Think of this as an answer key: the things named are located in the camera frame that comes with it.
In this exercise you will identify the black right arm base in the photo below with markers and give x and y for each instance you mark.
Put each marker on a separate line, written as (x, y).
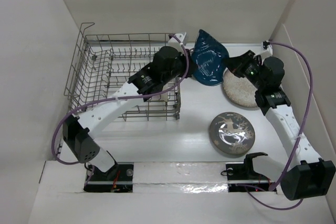
(242, 178)

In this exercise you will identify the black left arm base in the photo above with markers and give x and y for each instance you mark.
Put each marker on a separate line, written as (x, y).
(120, 181)

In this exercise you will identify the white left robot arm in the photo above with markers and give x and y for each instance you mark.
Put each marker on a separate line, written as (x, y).
(79, 132)

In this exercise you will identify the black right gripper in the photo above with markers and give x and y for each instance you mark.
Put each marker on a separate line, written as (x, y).
(235, 64)

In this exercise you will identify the blue leaf-shaped dish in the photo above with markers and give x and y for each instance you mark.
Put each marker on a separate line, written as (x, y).
(208, 55)

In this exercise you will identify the grey plate with gold tree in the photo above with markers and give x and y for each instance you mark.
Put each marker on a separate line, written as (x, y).
(232, 134)

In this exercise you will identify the grey wire dish rack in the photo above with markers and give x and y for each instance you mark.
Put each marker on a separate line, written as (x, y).
(102, 63)

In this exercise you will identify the cream divided plate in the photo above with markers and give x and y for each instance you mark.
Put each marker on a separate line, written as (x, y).
(163, 97)

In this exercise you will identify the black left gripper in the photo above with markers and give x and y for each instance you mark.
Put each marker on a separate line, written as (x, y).
(182, 58)

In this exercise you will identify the speckled beige round plate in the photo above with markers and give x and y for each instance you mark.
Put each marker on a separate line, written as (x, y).
(239, 90)

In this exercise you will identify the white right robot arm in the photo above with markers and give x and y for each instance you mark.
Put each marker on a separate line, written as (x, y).
(306, 174)

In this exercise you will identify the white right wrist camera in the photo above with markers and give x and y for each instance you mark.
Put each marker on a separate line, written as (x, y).
(267, 49)

